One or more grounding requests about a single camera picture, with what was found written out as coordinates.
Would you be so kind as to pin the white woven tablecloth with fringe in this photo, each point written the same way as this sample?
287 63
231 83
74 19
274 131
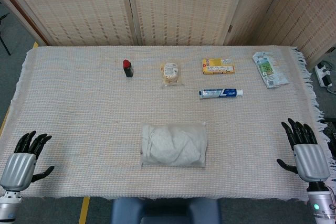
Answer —
92 108

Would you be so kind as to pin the black and silver left hand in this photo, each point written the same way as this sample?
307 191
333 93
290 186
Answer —
18 167

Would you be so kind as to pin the white cloth bag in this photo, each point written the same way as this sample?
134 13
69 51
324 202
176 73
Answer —
199 129

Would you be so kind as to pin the black and silver right hand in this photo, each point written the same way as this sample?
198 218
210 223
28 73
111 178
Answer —
311 161

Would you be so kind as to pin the crumpled white green package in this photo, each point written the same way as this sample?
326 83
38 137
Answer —
269 72

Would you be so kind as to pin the black metal stand legs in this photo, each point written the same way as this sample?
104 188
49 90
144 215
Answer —
4 43

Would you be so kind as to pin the woven bamboo screen panel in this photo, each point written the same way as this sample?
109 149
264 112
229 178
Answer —
309 11
183 6
252 11
78 6

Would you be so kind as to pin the black fabric object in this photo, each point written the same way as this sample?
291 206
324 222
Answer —
331 137

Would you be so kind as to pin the blue white toothpaste tube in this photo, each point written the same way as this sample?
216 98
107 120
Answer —
218 94

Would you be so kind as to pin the yellow floor tape strip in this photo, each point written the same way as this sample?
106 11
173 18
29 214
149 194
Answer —
84 211

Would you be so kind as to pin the white power strip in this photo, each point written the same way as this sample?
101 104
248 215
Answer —
323 75

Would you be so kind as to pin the yellow cardboard box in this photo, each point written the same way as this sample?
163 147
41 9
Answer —
218 66

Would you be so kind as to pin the black bottle with red cap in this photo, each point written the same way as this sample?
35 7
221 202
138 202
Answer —
128 69

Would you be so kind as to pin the clear packet of bread snack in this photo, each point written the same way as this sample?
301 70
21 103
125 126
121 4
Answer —
170 73

